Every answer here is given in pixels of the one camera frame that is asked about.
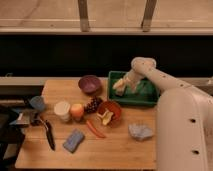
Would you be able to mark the blue sponge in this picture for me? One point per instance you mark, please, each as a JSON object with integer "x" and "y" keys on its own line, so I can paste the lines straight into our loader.
{"x": 72, "y": 142}

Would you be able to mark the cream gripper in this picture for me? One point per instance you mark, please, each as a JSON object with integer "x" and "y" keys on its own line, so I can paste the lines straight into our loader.
{"x": 119, "y": 87}

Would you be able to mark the dark grape bunch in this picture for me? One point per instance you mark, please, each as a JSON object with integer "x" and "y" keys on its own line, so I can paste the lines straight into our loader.
{"x": 93, "y": 105}

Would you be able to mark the white cup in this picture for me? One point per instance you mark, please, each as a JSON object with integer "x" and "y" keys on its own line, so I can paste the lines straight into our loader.
{"x": 61, "y": 109}

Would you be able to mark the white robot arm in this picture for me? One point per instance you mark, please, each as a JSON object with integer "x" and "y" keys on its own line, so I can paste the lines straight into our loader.
{"x": 184, "y": 114}

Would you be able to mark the blue cup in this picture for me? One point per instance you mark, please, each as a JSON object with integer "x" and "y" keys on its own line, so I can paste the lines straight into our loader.
{"x": 37, "y": 103}

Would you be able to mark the red bowl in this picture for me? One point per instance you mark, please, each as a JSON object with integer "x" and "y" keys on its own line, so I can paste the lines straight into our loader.
{"x": 113, "y": 107}

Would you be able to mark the green plastic tray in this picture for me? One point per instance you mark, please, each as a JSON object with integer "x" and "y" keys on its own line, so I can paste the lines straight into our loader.
{"x": 146, "y": 93}

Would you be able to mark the red yellow apple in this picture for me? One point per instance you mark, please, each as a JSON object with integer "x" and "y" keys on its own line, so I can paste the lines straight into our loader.
{"x": 77, "y": 111}

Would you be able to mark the black handled knife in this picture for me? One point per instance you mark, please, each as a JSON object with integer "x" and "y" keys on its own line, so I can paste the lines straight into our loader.
{"x": 49, "y": 134}

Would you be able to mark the purple bowl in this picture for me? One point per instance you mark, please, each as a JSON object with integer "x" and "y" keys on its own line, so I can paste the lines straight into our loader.
{"x": 89, "y": 84}

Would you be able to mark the black device at left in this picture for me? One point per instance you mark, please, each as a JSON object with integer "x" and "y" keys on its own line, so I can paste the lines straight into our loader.
{"x": 10, "y": 135}

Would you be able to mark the crumpled blue grey cloth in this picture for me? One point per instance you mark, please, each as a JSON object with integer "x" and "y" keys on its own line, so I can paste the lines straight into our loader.
{"x": 140, "y": 132}

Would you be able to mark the orange carrot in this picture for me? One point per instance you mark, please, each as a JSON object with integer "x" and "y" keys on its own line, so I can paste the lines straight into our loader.
{"x": 94, "y": 130}

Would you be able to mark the banana peel toy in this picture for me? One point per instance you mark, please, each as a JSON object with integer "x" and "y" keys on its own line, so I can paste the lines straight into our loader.
{"x": 106, "y": 117}

